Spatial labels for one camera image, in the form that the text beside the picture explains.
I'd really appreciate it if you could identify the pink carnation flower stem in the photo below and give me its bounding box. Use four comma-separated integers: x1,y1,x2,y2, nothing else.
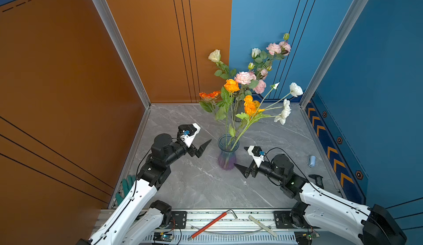
235,69,268,94

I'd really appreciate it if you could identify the aluminium rail base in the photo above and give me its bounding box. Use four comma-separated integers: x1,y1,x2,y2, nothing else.
92,208,325,245

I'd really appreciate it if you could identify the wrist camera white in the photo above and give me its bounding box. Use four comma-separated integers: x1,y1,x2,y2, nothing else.
249,146,265,166
178,123,200,148

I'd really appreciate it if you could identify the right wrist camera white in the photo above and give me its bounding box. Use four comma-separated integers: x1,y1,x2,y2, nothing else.
249,146,265,166

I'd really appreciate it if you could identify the white rose bud stem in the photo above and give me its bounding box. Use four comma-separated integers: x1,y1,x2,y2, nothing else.
251,48,262,59

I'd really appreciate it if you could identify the teal green object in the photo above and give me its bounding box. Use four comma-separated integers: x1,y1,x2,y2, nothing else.
115,174,136,206

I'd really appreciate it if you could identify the white small daisy flower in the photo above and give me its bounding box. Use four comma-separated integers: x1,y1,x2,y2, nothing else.
229,82,304,151

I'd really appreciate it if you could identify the cream white rose stem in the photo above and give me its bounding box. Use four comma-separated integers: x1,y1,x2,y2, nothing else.
208,49,240,93

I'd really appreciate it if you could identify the aluminium corner post right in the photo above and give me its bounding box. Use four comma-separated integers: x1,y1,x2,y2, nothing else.
300,0,369,109

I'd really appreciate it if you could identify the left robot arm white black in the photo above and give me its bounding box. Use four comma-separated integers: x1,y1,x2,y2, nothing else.
77,123,209,245

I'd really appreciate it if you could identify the clear glass vase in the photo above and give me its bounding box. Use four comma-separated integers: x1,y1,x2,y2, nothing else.
231,94,245,122

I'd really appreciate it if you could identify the cream flat stick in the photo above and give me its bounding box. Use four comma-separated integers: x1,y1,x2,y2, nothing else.
249,215,277,237

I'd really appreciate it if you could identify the blue purple glass vase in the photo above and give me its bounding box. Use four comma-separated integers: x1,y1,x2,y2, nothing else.
218,134,239,171

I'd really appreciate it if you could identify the left circuit board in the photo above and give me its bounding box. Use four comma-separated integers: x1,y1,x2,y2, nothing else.
152,232,175,244

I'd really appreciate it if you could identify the right circuit board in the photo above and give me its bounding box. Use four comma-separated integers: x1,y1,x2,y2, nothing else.
295,232,316,245

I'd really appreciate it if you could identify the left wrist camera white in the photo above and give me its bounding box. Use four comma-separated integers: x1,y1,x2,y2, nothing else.
178,123,200,148

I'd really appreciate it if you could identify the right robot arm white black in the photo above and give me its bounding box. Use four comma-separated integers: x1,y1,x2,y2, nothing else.
236,146,407,245

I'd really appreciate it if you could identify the red handled tool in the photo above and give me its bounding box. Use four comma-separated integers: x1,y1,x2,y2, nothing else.
188,209,238,241

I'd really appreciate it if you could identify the pink peony flower stem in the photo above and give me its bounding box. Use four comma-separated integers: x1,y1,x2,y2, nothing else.
253,33,291,71

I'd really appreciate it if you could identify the small light blue cylinder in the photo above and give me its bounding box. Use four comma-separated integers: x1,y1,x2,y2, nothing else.
308,155,316,167

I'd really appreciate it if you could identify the aluminium corner post left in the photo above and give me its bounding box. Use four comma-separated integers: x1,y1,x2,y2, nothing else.
91,0,151,109

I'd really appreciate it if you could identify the yellow orange poppy stem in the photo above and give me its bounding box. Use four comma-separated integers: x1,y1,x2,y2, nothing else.
230,102,270,149

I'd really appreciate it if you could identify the aluminium corner post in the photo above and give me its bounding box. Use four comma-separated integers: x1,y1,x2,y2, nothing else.
91,0,151,109
300,0,369,109

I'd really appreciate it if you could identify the circuit board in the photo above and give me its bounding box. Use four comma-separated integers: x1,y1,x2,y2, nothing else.
295,232,316,245
152,232,175,244

